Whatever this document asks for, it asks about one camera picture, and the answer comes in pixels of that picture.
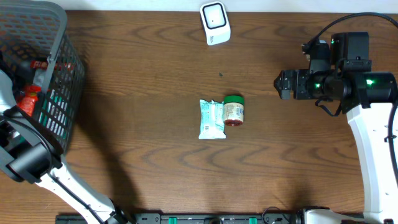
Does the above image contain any green lid jar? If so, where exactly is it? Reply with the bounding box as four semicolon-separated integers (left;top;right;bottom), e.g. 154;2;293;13
223;95;244;126

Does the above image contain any light green snack packet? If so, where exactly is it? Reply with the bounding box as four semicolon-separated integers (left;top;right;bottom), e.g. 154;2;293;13
198;100;226;139

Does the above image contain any red snack bag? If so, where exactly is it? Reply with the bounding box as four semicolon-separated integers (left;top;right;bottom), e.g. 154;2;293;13
17;85;42;116

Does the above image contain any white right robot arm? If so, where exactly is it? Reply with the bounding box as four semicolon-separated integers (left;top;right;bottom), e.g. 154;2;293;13
274;70;397;223

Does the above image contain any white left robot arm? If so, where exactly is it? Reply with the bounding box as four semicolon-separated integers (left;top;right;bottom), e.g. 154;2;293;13
1;62;135;223

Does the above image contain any white barcode scanner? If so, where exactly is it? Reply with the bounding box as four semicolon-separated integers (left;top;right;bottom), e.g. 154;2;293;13
200;1;231;45

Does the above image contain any red white packet in basket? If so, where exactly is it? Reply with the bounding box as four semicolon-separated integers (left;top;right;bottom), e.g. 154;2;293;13
30;60;49;87

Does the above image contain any grey plastic mesh basket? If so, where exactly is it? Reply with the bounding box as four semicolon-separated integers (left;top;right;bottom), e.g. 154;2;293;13
1;1;85;151

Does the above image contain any black mounting rail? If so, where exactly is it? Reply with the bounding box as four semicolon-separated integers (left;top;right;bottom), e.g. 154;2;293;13
55;212;299;224

